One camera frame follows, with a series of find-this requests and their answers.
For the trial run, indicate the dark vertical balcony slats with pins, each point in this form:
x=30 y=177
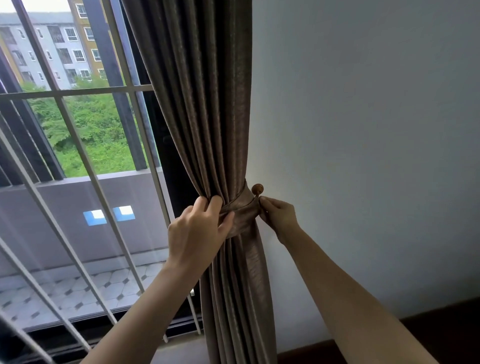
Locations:
x=125 y=123

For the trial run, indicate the person's left forearm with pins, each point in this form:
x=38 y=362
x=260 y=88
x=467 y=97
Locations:
x=150 y=318

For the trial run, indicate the person's right hand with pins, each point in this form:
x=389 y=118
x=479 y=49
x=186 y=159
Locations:
x=283 y=219

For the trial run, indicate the person's right forearm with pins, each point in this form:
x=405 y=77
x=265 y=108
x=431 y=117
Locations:
x=356 y=311

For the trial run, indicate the brown curtain tieback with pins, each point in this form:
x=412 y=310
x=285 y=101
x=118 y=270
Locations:
x=240 y=215

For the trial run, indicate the green trees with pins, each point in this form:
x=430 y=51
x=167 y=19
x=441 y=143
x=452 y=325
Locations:
x=93 y=123

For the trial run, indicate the white window security grille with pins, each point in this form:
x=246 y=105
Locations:
x=75 y=91

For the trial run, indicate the person's left hand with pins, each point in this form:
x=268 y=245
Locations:
x=195 y=236

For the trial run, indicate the dark window frame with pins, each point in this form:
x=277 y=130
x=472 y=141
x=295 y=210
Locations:
x=168 y=168

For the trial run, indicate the brown curtain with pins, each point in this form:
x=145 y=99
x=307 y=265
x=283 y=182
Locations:
x=210 y=93

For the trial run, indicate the grey white apartment building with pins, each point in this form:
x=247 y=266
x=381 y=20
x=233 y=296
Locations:
x=62 y=43

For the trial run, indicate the yellow apartment building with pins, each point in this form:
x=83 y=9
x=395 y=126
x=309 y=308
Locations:
x=84 y=45

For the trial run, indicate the round wooden tieback knob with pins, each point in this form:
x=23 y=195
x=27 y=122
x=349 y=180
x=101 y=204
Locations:
x=257 y=189

